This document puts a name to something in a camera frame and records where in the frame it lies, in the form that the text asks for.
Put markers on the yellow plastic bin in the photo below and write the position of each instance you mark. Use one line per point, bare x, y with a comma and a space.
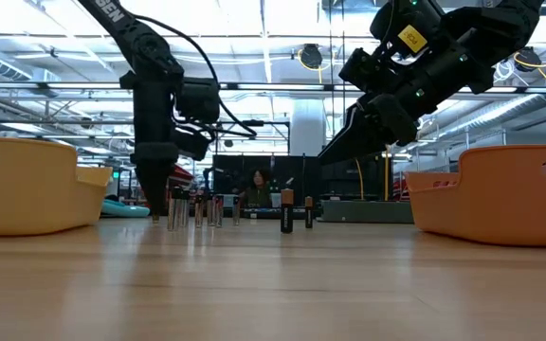
31, 189

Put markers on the white plastic container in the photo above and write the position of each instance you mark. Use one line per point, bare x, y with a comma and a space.
228, 201
276, 200

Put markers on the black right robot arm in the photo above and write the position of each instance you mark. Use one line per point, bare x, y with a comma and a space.
491, 28

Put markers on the light blue calculator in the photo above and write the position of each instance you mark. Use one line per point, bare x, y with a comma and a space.
126, 209

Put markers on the orange plastic bin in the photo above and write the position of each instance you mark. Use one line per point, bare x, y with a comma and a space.
491, 203

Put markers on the silver cylindrical battery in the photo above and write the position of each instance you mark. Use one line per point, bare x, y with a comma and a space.
236, 210
211, 209
199, 210
220, 210
172, 208
184, 207

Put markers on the red storage bin rack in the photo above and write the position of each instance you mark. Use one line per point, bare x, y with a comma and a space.
184, 176

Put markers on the black partition panels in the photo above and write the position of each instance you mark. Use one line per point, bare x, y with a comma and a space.
285, 170

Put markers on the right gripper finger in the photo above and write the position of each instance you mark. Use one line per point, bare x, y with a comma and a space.
372, 128

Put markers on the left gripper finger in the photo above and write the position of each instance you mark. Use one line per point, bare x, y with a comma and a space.
155, 180

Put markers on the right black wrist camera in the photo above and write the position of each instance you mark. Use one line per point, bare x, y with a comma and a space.
360, 68

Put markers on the black copper-top battery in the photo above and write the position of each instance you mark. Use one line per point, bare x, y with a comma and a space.
286, 210
309, 212

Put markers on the silver ventilation duct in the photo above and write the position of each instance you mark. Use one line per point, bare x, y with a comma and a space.
500, 111

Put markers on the white building column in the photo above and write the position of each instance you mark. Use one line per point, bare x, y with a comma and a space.
303, 128

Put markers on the black metal stand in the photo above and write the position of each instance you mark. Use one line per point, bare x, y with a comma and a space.
273, 123

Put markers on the person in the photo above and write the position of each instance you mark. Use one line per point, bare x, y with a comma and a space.
258, 182

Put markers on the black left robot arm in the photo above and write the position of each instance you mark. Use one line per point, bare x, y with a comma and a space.
131, 28

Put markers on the yellow pole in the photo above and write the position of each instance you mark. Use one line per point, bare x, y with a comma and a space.
387, 173

